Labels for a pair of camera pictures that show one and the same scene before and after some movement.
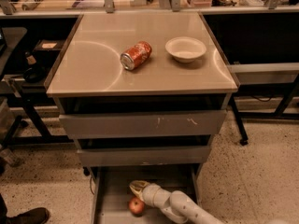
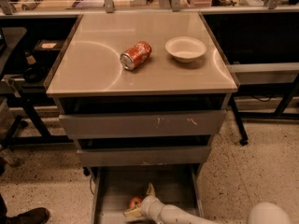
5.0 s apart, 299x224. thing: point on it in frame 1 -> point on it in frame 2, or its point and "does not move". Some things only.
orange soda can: x=135 y=56 does not move
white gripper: x=149 y=191 -> x=149 y=204
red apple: x=136 y=206 does not move
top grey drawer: x=129 y=124 does not move
